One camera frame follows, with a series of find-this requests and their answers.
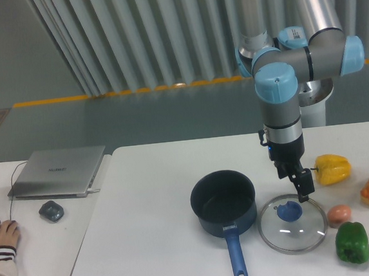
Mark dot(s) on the person's hand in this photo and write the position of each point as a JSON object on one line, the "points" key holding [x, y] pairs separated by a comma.
{"points": [[9, 234]]}

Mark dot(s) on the white charger plug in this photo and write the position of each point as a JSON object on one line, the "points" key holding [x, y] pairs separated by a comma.
{"points": [[92, 190]]}

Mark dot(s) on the brown egg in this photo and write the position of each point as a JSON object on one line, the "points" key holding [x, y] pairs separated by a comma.
{"points": [[338, 215]]}

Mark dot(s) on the yellow bell pepper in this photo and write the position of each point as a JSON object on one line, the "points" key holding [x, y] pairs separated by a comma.
{"points": [[331, 168]]}

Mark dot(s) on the silver laptop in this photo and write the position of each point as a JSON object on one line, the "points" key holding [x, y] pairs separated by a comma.
{"points": [[58, 173]]}

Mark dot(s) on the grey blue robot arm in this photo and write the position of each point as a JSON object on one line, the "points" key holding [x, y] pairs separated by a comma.
{"points": [[278, 74]]}

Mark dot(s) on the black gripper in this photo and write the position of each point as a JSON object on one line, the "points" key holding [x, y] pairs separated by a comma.
{"points": [[286, 147]]}

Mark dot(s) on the glass pot lid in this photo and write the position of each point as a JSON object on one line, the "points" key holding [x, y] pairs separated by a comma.
{"points": [[291, 227]]}

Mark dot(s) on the dark grey earbuds case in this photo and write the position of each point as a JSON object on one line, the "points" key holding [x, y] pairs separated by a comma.
{"points": [[51, 211]]}

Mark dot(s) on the green bell pepper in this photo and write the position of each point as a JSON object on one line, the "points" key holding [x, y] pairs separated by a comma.
{"points": [[352, 244]]}

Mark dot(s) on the dark blue saucepan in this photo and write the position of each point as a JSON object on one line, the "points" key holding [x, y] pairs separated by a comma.
{"points": [[224, 202]]}

